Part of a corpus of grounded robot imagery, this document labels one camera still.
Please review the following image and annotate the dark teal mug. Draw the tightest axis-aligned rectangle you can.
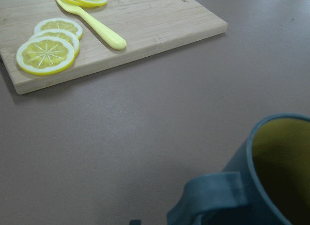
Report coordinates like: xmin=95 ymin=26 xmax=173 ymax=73
xmin=167 ymin=113 xmax=310 ymax=225

